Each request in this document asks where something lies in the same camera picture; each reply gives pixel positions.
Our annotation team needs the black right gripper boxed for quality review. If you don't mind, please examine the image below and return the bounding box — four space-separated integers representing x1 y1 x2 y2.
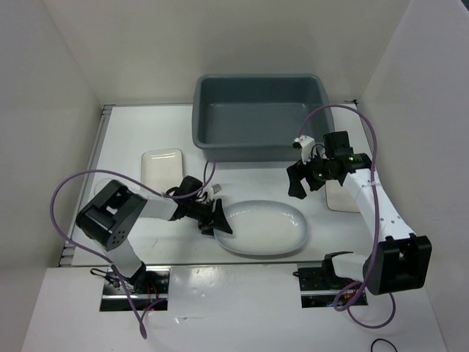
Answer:
287 148 336 199

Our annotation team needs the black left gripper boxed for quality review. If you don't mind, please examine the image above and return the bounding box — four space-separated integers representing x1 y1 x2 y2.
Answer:
185 198 232 238

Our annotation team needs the rectangular white plate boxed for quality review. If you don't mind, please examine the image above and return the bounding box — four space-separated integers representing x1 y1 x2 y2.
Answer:
141 148 183 192
325 180 360 213

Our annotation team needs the large oval white plate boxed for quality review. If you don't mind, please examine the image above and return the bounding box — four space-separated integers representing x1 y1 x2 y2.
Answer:
214 200 309 256

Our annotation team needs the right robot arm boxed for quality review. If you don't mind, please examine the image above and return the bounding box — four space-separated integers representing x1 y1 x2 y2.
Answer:
287 131 432 296

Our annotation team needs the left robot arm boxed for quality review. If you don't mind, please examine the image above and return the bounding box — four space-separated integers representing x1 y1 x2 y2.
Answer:
75 176 233 293

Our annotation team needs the grey plastic bin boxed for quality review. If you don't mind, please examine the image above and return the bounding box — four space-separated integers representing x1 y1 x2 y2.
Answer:
192 74 335 163

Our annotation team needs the clear glass cup rear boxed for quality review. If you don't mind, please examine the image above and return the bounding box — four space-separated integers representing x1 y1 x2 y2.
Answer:
93 177 113 196

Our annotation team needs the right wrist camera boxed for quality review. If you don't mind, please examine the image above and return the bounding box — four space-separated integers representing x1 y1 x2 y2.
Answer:
292 135 316 164

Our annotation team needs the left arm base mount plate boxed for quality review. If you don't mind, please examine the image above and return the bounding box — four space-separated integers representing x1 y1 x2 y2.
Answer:
90 266 170 312

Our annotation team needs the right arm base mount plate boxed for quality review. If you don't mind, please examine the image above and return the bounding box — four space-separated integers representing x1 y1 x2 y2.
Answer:
292 261 352 309

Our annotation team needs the aluminium table edge rail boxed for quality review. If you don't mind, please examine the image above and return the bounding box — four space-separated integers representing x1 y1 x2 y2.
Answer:
59 104 116 267

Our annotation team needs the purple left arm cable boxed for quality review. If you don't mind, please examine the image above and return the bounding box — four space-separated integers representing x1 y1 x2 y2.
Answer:
50 160 217 340

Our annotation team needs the black cable loop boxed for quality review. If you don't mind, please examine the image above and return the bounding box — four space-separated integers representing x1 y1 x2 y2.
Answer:
370 339 399 352

